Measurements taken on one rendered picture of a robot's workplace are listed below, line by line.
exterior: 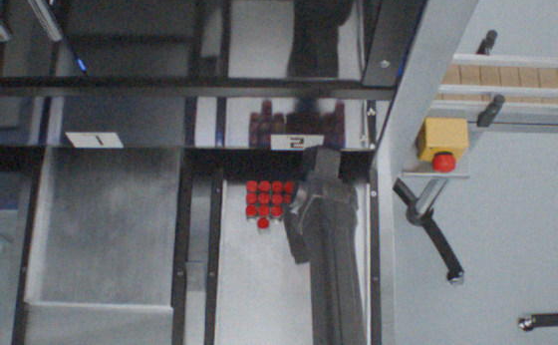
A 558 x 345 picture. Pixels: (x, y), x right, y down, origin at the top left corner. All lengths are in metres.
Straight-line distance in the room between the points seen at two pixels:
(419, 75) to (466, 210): 1.34
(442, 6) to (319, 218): 0.30
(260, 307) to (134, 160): 0.37
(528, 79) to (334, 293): 0.74
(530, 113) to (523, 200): 1.00
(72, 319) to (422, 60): 0.74
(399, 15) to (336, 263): 0.30
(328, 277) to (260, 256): 0.44
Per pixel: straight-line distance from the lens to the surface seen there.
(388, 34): 0.84
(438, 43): 0.86
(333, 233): 0.83
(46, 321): 1.25
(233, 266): 1.20
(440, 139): 1.14
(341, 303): 0.75
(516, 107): 1.33
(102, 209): 1.27
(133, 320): 1.21
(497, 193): 2.28
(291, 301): 1.19
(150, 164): 1.28
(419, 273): 2.14
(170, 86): 0.97
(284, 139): 1.11
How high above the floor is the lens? 2.05
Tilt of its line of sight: 72 degrees down
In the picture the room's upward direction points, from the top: 1 degrees counter-clockwise
